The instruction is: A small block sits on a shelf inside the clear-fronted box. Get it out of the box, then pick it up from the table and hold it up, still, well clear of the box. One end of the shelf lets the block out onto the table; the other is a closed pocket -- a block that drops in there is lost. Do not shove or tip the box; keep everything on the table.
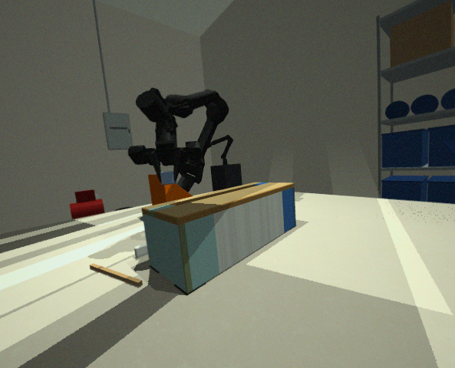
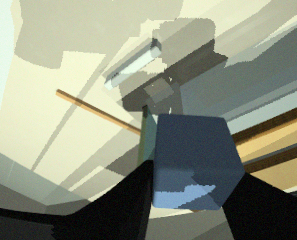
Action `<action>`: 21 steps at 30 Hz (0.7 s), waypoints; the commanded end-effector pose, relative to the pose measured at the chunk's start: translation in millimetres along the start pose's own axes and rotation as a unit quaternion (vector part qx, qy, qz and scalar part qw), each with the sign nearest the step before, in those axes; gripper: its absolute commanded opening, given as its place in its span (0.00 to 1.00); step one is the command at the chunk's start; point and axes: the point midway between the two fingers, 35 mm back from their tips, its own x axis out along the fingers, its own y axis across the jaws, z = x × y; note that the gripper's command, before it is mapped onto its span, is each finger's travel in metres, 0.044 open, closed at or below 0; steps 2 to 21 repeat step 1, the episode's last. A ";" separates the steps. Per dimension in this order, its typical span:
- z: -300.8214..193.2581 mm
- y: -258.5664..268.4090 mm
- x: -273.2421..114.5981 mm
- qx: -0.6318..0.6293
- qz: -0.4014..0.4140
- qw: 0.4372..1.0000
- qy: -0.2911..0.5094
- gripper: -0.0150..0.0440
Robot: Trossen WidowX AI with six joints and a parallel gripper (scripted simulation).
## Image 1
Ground tan wooden stick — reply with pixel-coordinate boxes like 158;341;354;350
89;264;143;287

